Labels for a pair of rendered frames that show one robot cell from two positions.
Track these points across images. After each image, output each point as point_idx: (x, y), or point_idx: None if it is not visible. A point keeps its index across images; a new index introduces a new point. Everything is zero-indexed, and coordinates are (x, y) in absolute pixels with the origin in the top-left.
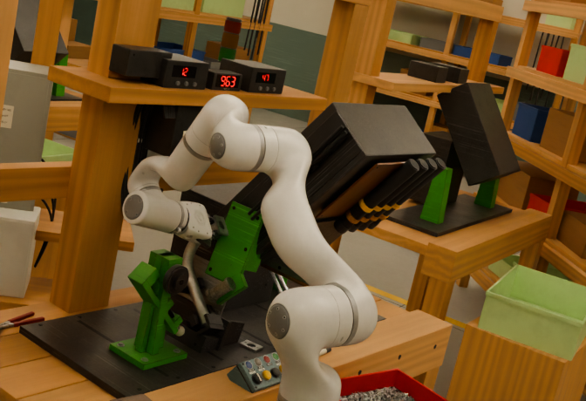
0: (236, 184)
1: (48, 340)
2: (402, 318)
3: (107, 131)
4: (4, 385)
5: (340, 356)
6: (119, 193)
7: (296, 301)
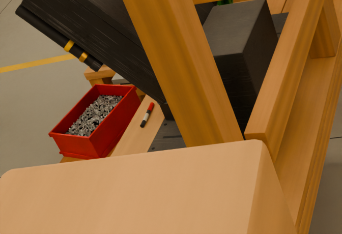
0: (243, 37)
1: (286, 13)
2: None
3: None
4: None
5: (133, 129)
6: None
7: None
